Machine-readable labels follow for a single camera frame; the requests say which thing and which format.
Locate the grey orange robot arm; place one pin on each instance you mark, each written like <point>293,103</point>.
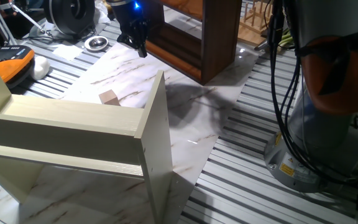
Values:
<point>328,81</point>

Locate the crumpled white plastic bag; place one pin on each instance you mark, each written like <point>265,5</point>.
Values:
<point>101,12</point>

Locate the small wooden block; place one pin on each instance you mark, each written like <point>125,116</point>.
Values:
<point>109,98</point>

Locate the white paper sheet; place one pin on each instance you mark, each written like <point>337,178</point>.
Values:
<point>67,51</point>

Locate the white marble pattern mat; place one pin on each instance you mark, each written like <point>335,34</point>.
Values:
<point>191,118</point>

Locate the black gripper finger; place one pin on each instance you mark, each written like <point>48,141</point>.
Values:
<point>126,40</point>
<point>142,46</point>

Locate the metal cleaver knife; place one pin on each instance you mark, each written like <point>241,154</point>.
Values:
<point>263,45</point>

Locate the cream wooden shelf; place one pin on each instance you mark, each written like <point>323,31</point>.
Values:
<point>73,124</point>

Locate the wooden dish rack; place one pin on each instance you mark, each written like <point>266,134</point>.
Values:
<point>253,28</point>

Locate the white rounded soft object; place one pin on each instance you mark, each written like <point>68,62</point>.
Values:
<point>40,68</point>

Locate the thin metal stand rod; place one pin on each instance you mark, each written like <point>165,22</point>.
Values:
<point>26,17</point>

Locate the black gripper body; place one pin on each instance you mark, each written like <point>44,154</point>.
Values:
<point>127,17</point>

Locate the green onion bunch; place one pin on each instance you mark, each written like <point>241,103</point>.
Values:
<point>284,39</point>

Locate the dark brown wooden shelf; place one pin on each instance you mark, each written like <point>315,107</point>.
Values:
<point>219,40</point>

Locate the orange black teach pendant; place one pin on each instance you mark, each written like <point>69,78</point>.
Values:
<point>11,63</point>

